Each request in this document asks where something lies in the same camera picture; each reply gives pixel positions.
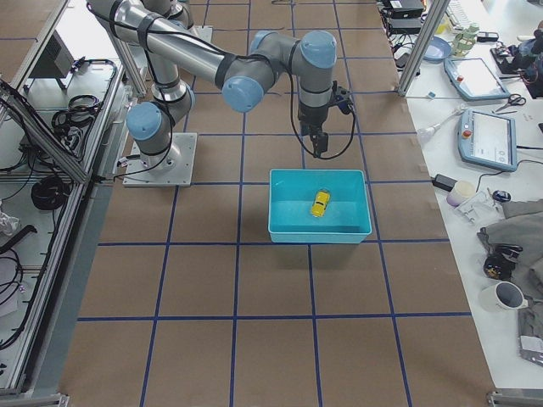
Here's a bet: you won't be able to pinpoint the teach pendant near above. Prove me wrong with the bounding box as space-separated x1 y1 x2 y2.
457 109 518 172

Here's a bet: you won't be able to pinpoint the aluminium frame post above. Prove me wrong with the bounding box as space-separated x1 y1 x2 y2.
396 0 450 97

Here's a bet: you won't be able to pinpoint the green tape rolls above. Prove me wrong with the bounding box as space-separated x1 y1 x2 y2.
451 23 479 58

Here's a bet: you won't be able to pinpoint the teach pendant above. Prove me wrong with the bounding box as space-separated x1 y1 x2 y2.
443 58 510 101
457 109 518 172

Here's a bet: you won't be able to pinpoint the black scissors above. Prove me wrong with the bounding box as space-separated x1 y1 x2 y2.
492 93 527 114

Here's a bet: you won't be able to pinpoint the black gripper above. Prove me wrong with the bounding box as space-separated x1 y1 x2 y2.
298 101 328 158

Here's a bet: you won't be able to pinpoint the light blue plate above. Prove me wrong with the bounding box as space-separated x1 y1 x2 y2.
423 36 452 63

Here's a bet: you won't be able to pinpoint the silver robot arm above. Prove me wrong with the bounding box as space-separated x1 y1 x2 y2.
87 1 337 174

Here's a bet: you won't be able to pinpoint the teal plastic storage bin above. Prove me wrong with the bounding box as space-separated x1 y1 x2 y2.
268 169 372 244

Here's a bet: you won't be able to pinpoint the yellow beetle toy car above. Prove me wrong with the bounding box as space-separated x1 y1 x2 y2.
310 189 331 218

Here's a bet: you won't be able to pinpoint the teach pendant far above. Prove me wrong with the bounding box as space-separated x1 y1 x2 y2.
443 58 510 101

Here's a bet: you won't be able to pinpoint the grey cloth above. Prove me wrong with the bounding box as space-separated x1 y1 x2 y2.
477 200 542 302

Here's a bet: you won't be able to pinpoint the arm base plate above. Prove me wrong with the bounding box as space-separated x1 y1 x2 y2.
192 25 213 42
122 132 198 187

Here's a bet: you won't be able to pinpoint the white mug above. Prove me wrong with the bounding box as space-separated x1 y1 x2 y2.
479 282 528 312

